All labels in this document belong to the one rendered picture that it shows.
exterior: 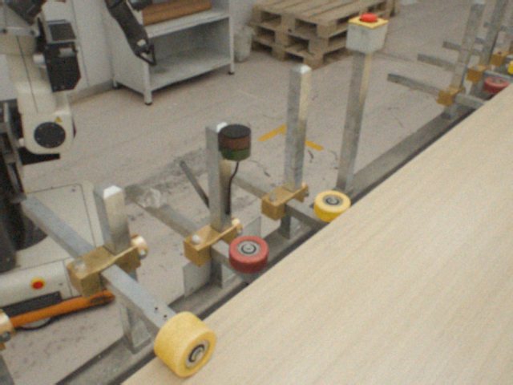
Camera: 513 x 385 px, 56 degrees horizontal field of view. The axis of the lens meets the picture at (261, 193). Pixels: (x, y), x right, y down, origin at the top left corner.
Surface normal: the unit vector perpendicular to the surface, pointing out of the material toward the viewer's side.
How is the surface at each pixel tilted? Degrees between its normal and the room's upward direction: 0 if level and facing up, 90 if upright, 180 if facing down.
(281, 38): 90
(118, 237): 90
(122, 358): 0
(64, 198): 0
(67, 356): 0
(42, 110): 90
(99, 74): 90
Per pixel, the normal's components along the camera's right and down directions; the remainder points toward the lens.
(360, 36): -0.67, 0.41
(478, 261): 0.03, -0.82
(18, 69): 0.40, 0.54
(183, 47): 0.74, 0.40
